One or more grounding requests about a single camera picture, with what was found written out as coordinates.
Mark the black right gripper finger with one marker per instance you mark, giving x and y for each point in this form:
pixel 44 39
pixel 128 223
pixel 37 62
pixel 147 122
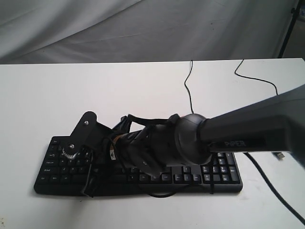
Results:
pixel 124 125

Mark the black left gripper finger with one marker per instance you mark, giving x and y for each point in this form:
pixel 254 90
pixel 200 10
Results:
pixel 93 181

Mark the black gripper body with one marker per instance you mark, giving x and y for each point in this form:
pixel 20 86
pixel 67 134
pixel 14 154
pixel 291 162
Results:
pixel 116 148

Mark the black acer keyboard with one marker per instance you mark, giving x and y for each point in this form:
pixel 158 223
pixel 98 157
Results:
pixel 59 176

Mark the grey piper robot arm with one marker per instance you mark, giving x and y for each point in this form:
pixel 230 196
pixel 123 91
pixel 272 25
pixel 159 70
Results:
pixel 163 157

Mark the grey backdrop cloth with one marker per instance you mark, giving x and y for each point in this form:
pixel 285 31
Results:
pixel 87 31

